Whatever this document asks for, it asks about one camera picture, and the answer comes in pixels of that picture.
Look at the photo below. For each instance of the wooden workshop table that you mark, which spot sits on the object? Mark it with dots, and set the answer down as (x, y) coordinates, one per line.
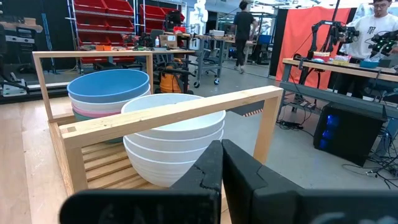
(342, 69)

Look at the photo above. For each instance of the wooden slatted shelf rack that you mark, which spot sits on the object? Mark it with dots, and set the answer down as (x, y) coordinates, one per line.
(155, 116)

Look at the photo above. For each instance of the black computer tower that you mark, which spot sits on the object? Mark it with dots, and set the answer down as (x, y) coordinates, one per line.
(351, 133)

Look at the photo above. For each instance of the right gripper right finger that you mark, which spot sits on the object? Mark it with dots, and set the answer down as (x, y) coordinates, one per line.
(264, 199)

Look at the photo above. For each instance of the red backdrop cloth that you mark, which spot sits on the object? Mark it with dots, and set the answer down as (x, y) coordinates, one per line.
(298, 46)

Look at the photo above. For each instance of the green bowl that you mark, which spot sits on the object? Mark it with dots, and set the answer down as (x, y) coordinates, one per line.
(81, 117)

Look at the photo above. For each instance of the orange shop vacuum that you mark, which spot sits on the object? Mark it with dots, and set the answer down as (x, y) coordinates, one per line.
(171, 82)

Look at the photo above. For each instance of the blue bowl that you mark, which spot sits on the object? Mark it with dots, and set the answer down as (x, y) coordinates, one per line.
(105, 85)

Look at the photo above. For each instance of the black floor mat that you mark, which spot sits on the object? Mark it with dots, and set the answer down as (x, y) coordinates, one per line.
(253, 112)

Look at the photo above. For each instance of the cardboard box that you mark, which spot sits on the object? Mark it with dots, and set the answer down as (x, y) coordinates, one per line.
(168, 40)

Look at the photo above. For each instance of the person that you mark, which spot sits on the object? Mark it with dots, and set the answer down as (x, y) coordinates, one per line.
(244, 25)
(367, 31)

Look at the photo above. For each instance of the black power strip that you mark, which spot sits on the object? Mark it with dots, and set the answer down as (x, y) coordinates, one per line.
(290, 124)

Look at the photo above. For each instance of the red bin shelving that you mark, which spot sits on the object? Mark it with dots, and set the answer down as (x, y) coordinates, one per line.
(102, 18)

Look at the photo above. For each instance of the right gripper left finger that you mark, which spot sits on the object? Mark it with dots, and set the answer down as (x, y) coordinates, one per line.
(186, 202)

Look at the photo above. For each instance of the grey wheeled workbench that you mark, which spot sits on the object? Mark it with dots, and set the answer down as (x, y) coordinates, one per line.
(205, 56)

